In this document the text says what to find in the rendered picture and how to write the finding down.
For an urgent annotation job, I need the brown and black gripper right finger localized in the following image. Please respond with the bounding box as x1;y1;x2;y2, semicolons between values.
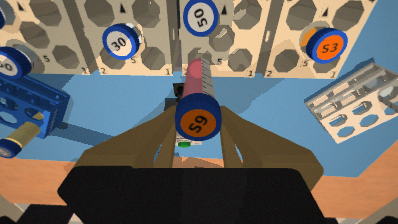
220;106;324;192

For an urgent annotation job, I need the blue flat mat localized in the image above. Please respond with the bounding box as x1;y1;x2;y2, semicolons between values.
16;0;398;178

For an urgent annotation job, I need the blue tube rack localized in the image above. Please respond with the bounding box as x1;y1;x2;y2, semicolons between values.
0;75;70;139

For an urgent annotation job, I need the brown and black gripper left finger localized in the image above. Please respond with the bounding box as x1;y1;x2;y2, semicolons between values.
72;106;177;169

